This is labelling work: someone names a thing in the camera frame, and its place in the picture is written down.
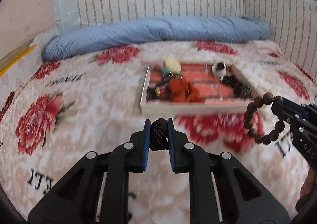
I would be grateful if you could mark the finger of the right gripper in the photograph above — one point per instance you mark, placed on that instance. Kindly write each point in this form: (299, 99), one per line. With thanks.
(278, 110)
(305, 111)

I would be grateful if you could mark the brick pattern jewelry tray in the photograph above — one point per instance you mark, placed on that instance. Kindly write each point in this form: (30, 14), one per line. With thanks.
(198, 90)

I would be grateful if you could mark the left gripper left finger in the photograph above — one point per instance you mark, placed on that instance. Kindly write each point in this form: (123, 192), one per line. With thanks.
(96, 184)

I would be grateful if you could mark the person right hand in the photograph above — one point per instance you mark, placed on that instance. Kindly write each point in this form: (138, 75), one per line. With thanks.
(307, 201)

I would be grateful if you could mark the rainbow rhinestone hair clip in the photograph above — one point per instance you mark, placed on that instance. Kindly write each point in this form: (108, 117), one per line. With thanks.
(159, 91)

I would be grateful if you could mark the orange fabric scrunchie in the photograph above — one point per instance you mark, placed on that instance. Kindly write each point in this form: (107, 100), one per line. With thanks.
(182, 91)

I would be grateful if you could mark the brown rose hair clip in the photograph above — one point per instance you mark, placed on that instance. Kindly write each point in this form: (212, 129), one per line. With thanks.
(158, 135)

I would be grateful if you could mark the white strap wristwatch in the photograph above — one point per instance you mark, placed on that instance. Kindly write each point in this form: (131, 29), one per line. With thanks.
(219, 69)

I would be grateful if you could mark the black lace scrunchie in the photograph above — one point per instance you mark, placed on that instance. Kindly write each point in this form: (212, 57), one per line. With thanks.
(240, 89)

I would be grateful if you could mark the blue rolled quilt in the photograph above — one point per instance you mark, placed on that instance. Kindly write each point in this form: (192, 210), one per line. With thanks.
(155, 29)

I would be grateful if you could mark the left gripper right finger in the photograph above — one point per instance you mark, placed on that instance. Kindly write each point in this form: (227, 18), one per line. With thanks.
(222, 190)

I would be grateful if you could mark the cream pineapple plush clip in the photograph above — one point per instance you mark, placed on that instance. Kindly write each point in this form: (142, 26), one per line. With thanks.
(171, 66)

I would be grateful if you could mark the brick pattern headboard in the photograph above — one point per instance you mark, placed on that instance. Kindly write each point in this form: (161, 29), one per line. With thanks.
(292, 22)

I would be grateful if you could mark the yellow strip at bedside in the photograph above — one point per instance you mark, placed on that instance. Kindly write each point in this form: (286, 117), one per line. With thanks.
(13, 59)

